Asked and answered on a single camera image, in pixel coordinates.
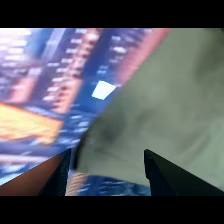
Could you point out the brown garment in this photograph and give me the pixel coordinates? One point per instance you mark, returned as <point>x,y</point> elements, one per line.
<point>166,110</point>

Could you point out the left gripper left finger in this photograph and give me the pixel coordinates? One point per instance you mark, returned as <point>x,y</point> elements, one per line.
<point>50,180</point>

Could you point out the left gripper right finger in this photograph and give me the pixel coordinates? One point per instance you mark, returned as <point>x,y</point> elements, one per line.
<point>170,181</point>

